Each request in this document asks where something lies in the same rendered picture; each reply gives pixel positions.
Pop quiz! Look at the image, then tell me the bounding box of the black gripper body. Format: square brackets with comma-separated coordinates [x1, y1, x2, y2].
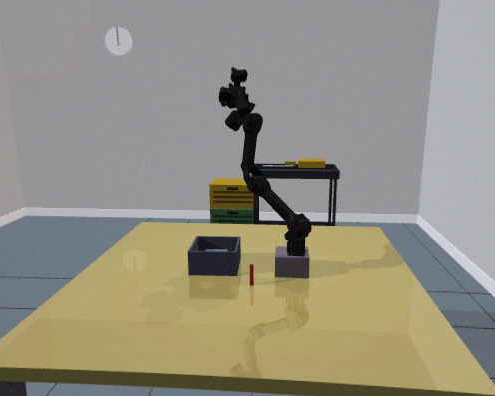
[227, 69, 249, 109]

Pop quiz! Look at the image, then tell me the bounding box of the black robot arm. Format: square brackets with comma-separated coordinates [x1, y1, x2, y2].
[219, 87, 312, 256]

